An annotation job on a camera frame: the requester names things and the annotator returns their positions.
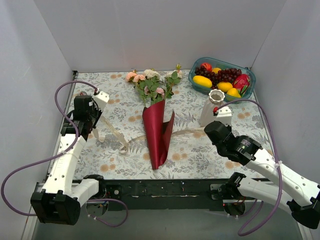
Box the cream ribbon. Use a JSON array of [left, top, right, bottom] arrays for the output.
[[99, 116, 204, 155]]

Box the peach rose stem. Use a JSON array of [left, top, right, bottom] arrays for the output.
[[124, 69, 151, 103]]

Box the dark red wrapping paper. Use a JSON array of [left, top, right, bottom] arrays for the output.
[[142, 100, 175, 170]]

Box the pink rose stem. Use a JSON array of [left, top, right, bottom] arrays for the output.
[[142, 86, 165, 106]]

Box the rose bud stem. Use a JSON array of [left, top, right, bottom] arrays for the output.
[[164, 63, 183, 99]]

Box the white rose stem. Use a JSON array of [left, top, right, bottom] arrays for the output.
[[143, 69, 161, 91]]

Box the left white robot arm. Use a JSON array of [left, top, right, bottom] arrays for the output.
[[30, 91, 109, 226]]

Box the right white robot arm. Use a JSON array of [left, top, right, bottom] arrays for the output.
[[204, 121, 320, 230]]

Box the white ribbed vase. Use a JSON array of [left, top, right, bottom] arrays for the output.
[[199, 89, 225, 127]]

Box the small metal can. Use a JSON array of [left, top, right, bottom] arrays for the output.
[[78, 91, 88, 96]]

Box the yellow pear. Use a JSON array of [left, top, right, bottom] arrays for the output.
[[226, 88, 241, 98]]

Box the yellow lemon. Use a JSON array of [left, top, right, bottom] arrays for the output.
[[217, 81, 233, 93]]

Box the teal plastic fruit basket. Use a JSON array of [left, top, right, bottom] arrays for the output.
[[188, 57, 256, 99]]

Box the yellow mango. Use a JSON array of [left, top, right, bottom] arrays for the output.
[[192, 75, 213, 89]]

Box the red dragon fruit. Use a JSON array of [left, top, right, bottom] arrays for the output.
[[232, 74, 251, 96]]

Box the purple grape bunch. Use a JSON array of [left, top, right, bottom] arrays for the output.
[[194, 67, 242, 89]]

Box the orange fruit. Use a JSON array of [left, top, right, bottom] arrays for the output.
[[212, 67, 222, 74]]

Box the floral table mat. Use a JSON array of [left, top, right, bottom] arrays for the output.
[[73, 70, 261, 180]]

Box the red apple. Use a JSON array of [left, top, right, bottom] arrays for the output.
[[200, 62, 212, 73]]

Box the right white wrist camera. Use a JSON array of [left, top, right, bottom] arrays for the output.
[[213, 106, 232, 126]]

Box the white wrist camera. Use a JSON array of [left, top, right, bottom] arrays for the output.
[[93, 91, 110, 112], [213, 106, 232, 126]]

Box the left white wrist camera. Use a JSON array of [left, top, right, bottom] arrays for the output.
[[93, 91, 110, 112]]

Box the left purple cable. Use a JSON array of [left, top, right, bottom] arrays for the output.
[[1, 80, 129, 228]]

